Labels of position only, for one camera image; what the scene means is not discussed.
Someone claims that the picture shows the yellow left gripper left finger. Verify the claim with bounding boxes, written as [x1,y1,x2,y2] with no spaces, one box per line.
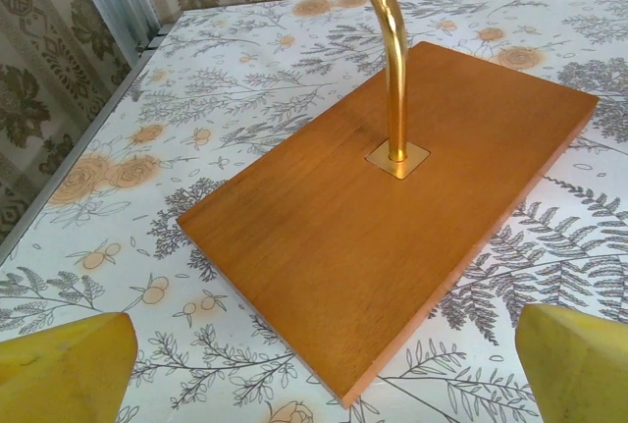
[0,312,137,423]

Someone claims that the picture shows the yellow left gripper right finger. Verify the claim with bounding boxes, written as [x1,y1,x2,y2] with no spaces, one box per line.
[514,302,628,423]

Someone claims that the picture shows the aluminium table edge rail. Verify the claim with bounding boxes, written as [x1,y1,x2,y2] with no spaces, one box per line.
[0,25,166,260]

